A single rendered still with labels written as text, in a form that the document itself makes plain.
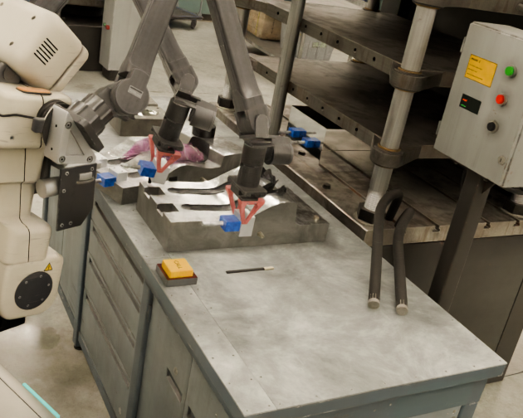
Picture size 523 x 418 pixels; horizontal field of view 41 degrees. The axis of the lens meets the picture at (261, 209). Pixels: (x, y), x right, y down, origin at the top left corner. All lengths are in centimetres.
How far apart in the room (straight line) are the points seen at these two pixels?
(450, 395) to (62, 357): 155
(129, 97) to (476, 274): 164
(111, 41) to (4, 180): 466
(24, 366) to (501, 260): 180
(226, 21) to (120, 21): 459
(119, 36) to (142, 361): 448
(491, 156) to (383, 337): 67
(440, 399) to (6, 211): 109
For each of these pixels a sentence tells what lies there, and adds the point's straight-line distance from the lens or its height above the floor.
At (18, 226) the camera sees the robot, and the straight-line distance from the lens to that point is 172.
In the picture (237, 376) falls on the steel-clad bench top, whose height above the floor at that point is 80.
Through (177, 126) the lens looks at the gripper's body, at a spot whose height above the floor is 110.
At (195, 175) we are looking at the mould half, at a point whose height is 86.
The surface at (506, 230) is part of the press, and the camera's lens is 274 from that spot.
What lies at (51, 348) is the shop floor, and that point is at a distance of 284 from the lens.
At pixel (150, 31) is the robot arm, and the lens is 160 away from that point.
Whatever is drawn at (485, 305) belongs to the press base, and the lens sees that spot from 289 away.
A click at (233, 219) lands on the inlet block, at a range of 177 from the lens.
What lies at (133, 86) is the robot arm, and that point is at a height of 128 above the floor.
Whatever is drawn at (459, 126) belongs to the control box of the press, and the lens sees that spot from 220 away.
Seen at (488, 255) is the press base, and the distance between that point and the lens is 274.
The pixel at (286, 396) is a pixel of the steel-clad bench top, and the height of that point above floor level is 80.
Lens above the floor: 169
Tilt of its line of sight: 24 degrees down
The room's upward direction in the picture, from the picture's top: 11 degrees clockwise
